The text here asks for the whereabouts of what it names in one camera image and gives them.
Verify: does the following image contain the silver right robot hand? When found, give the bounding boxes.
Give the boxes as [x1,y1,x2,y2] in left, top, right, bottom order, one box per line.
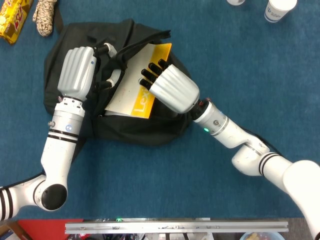
[139,58,201,114]

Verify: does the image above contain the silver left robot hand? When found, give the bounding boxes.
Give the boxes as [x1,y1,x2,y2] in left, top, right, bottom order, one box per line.
[56,42,123,102]

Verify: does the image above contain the red panel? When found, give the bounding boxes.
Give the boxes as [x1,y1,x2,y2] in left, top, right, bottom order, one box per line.
[17,218,85,240]

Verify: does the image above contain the white speckled rope bundle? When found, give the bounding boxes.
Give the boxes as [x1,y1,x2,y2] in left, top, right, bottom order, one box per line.
[32,0,61,38]

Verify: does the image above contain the blue felt table cover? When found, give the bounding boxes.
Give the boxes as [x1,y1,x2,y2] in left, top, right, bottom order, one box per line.
[0,0,320,221]

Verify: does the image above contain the yellow snack package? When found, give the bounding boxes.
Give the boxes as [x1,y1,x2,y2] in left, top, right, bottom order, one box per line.
[0,0,35,46]

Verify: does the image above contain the aluminium profile rail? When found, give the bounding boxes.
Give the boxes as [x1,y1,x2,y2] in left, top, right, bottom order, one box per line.
[64,220,290,235]

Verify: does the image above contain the white paper cup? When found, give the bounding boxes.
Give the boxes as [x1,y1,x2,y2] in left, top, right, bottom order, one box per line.
[264,0,298,23]

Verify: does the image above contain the black fabric backpack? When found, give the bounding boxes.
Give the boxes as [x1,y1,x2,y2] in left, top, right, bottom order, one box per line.
[42,0,201,156]

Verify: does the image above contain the white and yellow booklet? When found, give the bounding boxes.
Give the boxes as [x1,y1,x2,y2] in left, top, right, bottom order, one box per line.
[103,42,173,119]

